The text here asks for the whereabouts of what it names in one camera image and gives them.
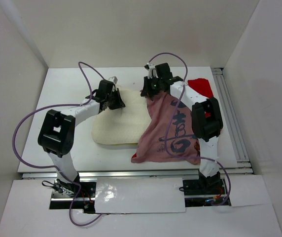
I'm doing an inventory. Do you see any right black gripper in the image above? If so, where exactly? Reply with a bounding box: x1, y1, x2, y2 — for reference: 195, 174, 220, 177
142, 75, 163, 96

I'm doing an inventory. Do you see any cream memory foam pillow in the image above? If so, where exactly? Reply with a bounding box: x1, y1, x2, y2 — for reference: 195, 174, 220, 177
91, 86, 151, 145

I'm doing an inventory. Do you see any red printed pillowcase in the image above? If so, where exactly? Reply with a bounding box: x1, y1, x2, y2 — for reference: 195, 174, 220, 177
131, 80, 213, 165

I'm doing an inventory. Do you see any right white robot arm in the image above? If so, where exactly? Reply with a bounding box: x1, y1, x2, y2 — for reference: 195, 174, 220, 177
141, 63, 223, 194

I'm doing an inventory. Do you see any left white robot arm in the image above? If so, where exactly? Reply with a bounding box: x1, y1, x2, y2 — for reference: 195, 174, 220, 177
38, 77, 125, 197

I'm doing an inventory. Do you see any white cover plate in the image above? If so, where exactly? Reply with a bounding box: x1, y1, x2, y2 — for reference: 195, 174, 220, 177
94, 178, 186, 214

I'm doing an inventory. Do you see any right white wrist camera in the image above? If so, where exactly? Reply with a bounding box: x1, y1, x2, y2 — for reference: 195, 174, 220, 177
144, 62, 157, 79

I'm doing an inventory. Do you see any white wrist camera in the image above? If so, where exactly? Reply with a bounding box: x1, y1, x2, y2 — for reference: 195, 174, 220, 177
144, 62, 157, 79
108, 76, 118, 85

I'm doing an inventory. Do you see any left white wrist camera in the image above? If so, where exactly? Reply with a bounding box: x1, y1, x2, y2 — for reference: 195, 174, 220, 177
108, 76, 118, 85

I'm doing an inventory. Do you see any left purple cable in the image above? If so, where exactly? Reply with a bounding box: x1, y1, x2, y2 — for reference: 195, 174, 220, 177
12, 61, 112, 227

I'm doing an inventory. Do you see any purple cable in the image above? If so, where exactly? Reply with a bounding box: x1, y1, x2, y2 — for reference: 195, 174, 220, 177
12, 61, 112, 227
144, 52, 231, 206

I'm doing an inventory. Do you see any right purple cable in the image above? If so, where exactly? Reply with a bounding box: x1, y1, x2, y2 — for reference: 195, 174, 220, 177
144, 52, 231, 206

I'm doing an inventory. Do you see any aluminium front rail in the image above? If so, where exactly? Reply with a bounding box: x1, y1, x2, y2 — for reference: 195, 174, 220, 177
22, 169, 198, 179

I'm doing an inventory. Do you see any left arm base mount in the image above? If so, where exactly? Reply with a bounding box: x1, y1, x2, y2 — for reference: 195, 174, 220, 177
41, 180, 97, 214

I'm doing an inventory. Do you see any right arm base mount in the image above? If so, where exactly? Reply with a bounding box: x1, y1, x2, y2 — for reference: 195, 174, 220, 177
179, 173, 231, 207

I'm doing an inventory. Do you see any aluminium side rail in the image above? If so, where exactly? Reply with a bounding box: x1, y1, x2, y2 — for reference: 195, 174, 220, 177
211, 68, 253, 174

